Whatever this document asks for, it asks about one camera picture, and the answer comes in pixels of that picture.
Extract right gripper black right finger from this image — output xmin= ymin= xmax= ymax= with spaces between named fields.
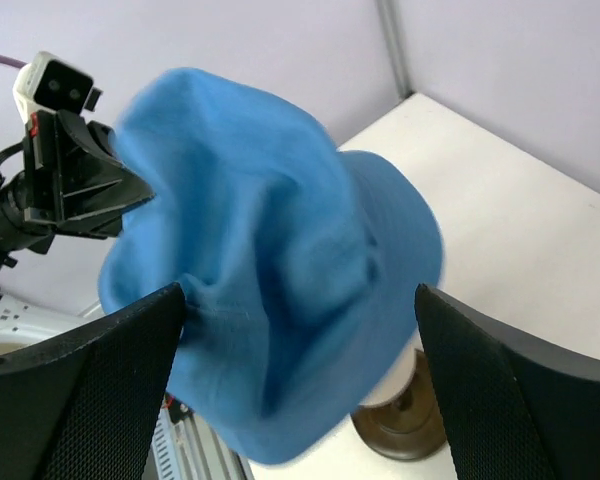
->
xmin=415 ymin=284 xmax=600 ymax=480

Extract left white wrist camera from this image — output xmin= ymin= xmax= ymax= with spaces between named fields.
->
xmin=12 ymin=51 xmax=102 ymax=124

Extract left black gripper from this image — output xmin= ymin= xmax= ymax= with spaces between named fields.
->
xmin=0 ymin=110 xmax=154 ymax=240

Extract right aluminium corner post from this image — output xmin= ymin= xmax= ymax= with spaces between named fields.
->
xmin=375 ymin=0 xmax=413 ymax=100

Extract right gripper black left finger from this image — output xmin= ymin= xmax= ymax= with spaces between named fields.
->
xmin=0 ymin=284 xmax=186 ymax=480

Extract cream mannequin head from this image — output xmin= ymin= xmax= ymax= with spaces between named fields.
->
xmin=351 ymin=349 xmax=447 ymax=462

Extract aluminium mounting rail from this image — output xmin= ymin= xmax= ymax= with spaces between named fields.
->
xmin=142 ymin=394 xmax=254 ymax=480

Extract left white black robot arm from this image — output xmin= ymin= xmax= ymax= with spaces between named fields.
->
xmin=0 ymin=110 xmax=153 ymax=345

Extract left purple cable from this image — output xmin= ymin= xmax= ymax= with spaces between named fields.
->
xmin=0 ymin=51 xmax=31 ymax=71

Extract blue bucket hat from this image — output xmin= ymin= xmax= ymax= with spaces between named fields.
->
xmin=99 ymin=68 xmax=443 ymax=465

